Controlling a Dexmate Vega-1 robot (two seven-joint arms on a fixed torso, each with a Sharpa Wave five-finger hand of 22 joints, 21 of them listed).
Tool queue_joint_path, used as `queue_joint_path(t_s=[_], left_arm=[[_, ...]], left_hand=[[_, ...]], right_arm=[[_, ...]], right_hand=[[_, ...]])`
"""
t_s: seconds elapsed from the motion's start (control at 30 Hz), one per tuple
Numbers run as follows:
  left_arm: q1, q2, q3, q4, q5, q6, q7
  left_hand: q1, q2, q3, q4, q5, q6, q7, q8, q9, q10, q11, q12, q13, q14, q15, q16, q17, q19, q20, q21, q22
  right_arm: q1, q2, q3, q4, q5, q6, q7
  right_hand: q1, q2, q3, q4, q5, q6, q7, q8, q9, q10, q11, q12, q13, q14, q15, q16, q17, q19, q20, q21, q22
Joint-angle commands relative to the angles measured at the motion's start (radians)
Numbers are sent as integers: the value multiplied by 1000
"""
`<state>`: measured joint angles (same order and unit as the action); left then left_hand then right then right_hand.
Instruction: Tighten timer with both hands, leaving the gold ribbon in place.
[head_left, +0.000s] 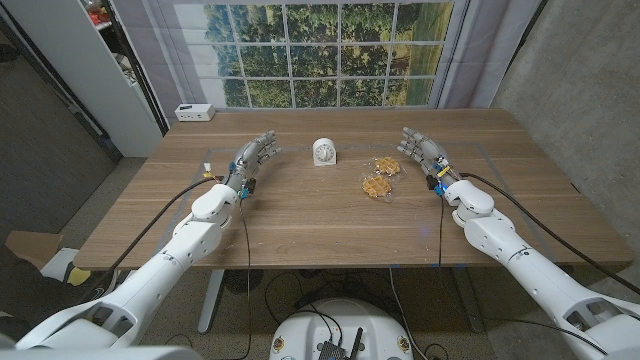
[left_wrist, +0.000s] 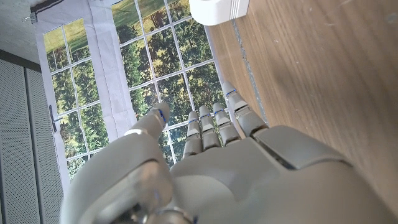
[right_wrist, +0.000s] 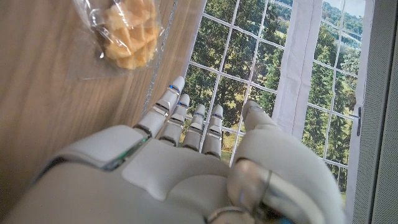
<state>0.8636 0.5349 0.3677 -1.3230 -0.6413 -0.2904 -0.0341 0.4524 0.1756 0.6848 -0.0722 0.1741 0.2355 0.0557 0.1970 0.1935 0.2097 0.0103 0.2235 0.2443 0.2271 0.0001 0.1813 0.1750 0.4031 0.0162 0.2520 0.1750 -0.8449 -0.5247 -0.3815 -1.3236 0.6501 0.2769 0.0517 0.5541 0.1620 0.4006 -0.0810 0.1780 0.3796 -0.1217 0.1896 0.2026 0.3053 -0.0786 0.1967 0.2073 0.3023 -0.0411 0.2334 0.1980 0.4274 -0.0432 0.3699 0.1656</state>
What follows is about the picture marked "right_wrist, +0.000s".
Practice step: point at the grey tape outline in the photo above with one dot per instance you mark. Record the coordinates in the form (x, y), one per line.
(158, 59)

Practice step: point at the printed window backdrop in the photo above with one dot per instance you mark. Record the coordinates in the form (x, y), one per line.
(236, 46)

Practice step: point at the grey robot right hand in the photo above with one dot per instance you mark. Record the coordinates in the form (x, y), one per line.
(174, 174)

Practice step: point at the small wrapped waffle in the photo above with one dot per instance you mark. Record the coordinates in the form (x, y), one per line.
(130, 34)

